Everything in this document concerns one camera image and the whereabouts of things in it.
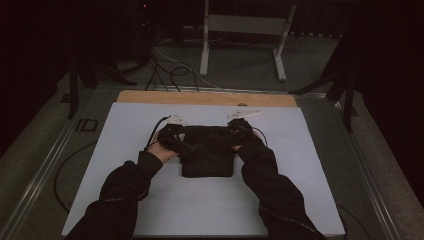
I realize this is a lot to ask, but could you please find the white metal stand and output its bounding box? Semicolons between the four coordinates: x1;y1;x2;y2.
199;0;298;83

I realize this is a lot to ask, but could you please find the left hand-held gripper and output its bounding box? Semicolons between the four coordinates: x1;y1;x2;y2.
157;114;188;153

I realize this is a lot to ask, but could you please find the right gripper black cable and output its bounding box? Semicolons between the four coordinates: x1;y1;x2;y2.
251;126;270;148

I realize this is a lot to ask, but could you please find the black stand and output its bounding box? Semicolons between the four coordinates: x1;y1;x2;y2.
289;63;358;134
66;56;138;120

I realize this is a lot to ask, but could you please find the bundle of floor cables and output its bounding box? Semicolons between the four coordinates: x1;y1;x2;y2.
133;36;218;93

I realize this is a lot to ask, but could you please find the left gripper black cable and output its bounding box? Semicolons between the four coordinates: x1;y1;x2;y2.
143;115;172;152

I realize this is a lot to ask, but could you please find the person's left hand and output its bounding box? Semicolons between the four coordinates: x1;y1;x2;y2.
146;139;179;165

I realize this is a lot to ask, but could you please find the black garment with blue print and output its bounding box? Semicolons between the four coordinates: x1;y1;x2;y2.
179;124;238;179

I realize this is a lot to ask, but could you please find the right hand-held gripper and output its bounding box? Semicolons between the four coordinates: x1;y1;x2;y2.
225;109;262;146

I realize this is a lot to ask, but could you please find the person's right hand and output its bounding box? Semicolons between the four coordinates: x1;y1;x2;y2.
232;129;264;152

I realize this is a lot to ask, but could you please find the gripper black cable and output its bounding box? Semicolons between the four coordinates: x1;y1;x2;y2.
143;115;172;152
251;126;270;148

